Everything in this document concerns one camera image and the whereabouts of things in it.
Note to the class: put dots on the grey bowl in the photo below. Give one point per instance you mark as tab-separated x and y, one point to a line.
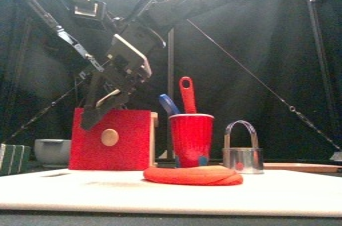
53	151

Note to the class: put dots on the green striped box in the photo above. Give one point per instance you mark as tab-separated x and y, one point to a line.
14	158

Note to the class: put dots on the white cutting board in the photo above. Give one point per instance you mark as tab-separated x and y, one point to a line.
89	193

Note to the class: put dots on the flat red dough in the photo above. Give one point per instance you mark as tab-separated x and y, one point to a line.
192	176

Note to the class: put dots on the thin diagonal brace rod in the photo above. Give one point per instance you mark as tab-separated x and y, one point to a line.
41	113
268	87

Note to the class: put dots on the vertical metal frame pole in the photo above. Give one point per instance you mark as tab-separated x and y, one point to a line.
170	80

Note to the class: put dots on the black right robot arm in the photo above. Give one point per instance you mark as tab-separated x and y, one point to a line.
178	6

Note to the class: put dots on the blue tape piece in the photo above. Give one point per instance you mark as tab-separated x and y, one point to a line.
178	162
204	160

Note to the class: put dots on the dark side frame pole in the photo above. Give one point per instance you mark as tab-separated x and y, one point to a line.
319	53

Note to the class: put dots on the red plastic cup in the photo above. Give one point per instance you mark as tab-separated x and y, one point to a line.
192	140

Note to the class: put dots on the black diagonal frame strut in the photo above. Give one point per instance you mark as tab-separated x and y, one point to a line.
49	20

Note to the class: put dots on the red wooden drawer box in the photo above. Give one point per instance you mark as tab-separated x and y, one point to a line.
129	150

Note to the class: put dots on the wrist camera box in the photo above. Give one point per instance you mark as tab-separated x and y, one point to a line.
85	7

